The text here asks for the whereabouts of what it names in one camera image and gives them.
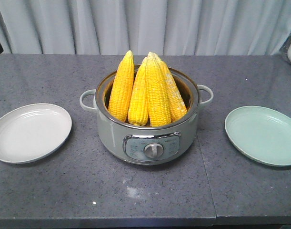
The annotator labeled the white round plate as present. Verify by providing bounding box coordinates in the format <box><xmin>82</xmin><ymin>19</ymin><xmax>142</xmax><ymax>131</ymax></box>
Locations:
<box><xmin>0</xmin><ymin>103</ymin><xmax>72</xmax><ymax>164</ymax></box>

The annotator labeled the yellow corn cob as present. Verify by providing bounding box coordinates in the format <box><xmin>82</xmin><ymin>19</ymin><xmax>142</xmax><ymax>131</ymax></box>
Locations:
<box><xmin>108</xmin><ymin>50</ymin><xmax>134</xmax><ymax>122</ymax></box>
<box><xmin>128</xmin><ymin>57</ymin><xmax>149</xmax><ymax>126</ymax></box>
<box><xmin>145</xmin><ymin>52</ymin><xmax>171</xmax><ymax>127</ymax></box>

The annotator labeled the light green round plate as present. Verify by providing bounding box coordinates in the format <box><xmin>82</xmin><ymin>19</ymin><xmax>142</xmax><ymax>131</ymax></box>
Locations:
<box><xmin>224</xmin><ymin>106</ymin><xmax>291</xmax><ymax>167</ymax></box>

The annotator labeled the speckled orange-yellow corn cob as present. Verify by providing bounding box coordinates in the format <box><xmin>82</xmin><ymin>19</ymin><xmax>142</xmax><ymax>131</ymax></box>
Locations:
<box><xmin>148</xmin><ymin>52</ymin><xmax>187</xmax><ymax>122</ymax></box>

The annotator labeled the grey-green electric cooking pot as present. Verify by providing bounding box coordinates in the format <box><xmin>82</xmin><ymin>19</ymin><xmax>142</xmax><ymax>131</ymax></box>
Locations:
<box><xmin>80</xmin><ymin>69</ymin><xmax>214</xmax><ymax>165</ymax></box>

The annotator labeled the grey pleated curtain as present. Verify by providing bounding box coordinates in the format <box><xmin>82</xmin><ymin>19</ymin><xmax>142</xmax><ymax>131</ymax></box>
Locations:
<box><xmin>0</xmin><ymin>0</ymin><xmax>291</xmax><ymax>55</ymax></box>

